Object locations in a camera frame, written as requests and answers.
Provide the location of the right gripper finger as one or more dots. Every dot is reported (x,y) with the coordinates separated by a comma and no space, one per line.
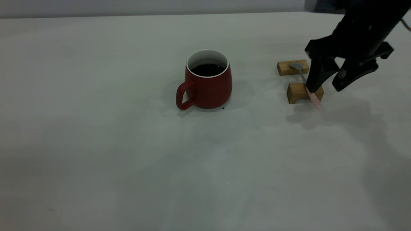
(319,73)
(353,72)

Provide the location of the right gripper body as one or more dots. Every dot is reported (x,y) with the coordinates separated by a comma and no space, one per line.
(356,41)

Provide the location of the red coffee mug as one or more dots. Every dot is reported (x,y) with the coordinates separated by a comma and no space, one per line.
(208,89)

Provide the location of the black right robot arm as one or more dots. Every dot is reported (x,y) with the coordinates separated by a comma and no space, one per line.
(379,12)

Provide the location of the arched wooden block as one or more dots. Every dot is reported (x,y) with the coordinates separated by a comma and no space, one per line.
(295,91)

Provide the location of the flat wooden block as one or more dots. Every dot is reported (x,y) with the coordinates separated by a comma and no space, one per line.
(284,68)

